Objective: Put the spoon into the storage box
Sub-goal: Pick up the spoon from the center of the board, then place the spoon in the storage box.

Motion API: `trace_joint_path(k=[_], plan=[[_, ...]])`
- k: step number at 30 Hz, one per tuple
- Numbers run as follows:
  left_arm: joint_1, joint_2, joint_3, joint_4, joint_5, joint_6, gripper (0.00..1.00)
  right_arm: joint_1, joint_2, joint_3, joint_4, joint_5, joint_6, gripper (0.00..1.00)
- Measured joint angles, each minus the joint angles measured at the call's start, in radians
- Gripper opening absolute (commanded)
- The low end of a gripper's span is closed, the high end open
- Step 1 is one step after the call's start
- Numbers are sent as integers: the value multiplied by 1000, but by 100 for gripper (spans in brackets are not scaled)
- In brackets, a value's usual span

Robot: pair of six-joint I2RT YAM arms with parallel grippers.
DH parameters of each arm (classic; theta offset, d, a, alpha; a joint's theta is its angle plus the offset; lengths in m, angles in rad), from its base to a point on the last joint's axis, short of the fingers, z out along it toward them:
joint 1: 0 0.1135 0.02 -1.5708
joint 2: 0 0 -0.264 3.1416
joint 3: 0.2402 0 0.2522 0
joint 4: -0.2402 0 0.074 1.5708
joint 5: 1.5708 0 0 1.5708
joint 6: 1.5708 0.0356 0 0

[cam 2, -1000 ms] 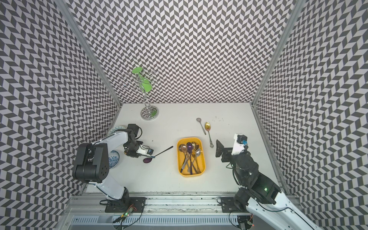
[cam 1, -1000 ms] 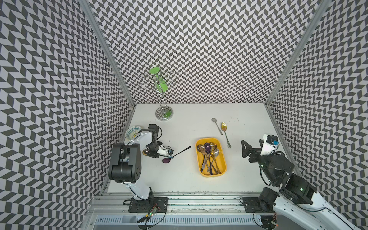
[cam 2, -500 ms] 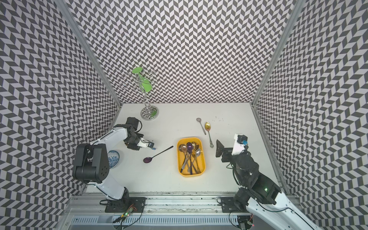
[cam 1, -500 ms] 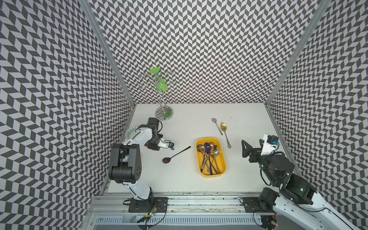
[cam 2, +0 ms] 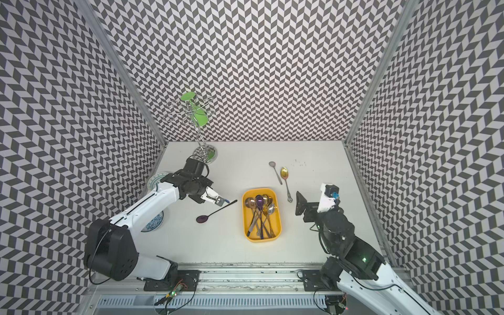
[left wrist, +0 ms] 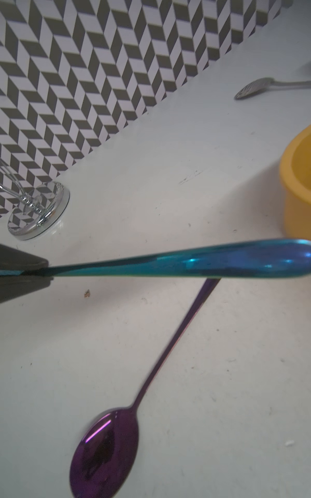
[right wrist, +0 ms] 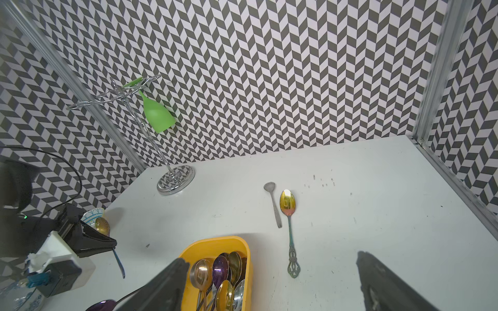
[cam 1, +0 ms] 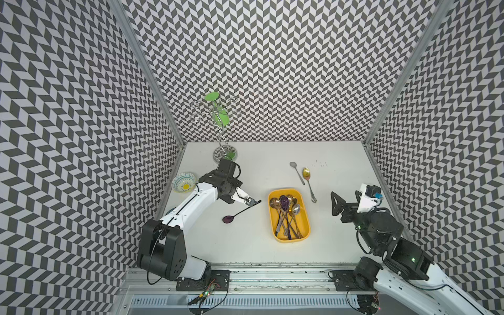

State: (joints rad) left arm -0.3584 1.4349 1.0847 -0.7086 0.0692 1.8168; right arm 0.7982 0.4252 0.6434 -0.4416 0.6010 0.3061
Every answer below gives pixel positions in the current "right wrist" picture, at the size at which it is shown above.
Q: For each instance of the copper handled spoon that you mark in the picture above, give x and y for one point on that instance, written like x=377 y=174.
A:
x=201 y=278

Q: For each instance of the aluminium corner post left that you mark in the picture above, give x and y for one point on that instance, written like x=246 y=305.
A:
x=46 y=49

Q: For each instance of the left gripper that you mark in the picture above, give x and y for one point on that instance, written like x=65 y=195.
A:
x=80 y=237

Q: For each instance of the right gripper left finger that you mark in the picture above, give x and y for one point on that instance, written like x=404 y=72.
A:
x=164 y=292

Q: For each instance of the purple spoon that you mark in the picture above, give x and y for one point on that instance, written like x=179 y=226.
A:
x=220 y=271

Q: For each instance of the green plastic cup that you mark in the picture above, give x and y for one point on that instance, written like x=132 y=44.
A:
x=157 y=115

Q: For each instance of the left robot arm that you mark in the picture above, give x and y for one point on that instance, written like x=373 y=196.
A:
x=21 y=236

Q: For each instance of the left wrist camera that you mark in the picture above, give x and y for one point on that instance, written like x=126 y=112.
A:
x=55 y=268

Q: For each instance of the aluminium corner post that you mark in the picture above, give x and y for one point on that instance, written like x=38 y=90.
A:
x=46 y=49
x=456 y=127

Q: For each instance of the aluminium corner post right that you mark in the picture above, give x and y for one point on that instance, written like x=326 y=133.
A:
x=456 y=127

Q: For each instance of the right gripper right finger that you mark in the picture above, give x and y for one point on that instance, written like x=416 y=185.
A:
x=384 y=290

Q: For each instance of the yellow plastic storage box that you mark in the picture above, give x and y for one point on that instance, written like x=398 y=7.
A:
x=212 y=247

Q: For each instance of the yellow blue patterned bowl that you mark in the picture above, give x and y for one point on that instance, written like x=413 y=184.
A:
x=92 y=215

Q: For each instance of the ornate gold spoon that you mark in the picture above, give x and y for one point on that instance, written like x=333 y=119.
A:
x=224 y=298

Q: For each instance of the small silver spoon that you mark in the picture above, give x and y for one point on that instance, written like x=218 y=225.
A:
x=270 y=188

